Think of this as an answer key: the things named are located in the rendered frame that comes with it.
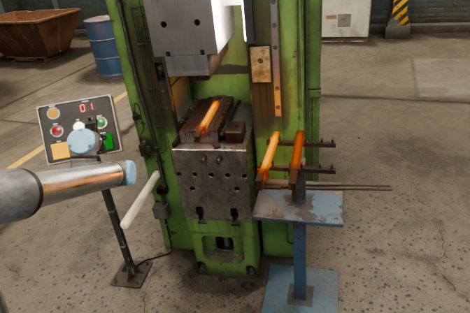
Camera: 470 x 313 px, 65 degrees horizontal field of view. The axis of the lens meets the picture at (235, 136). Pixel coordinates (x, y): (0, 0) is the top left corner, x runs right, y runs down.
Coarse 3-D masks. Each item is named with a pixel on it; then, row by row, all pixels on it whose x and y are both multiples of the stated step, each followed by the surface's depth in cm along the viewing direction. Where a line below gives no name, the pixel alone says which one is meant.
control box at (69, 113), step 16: (96, 96) 175; (112, 96) 181; (64, 112) 173; (80, 112) 174; (96, 112) 175; (112, 112) 176; (48, 128) 171; (64, 128) 172; (112, 128) 176; (48, 144) 171; (48, 160) 170; (64, 160) 171
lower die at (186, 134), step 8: (216, 96) 214; (224, 96) 213; (232, 96) 214; (200, 104) 211; (208, 104) 208; (224, 104) 205; (232, 104) 212; (200, 112) 198; (216, 112) 195; (224, 112) 195; (192, 120) 193; (200, 120) 190; (184, 128) 186; (192, 128) 183; (208, 128) 181; (216, 128) 180; (184, 136) 184; (192, 136) 183; (208, 136) 181; (216, 136) 180
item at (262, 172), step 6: (276, 132) 175; (276, 138) 169; (270, 144) 166; (276, 144) 168; (270, 150) 161; (264, 156) 157; (270, 156) 156; (264, 162) 153; (270, 162) 155; (258, 168) 148; (264, 168) 148; (258, 174) 144; (264, 174) 147; (258, 180) 140; (264, 180) 146; (258, 186) 141
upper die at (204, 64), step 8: (224, 48) 191; (168, 56) 165; (176, 56) 164; (184, 56) 163; (192, 56) 162; (200, 56) 161; (208, 56) 163; (216, 56) 176; (168, 64) 166; (176, 64) 165; (184, 64) 165; (192, 64) 164; (200, 64) 163; (208, 64) 163; (216, 64) 176; (168, 72) 168; (176, 72) 167; (184, 72) 167; (192, 72) 166; (200, 72) 165; (208, 72) 164
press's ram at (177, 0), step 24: (144, 0) 154; (168, 0) 152; (192, 0) 150; (216, 0) 156; (240, 0) 165; (168, 24) 157; (192, 24) 155; (216, 24) 156; (168, 48) 162; (192, 48) 160; (216, 48) 158
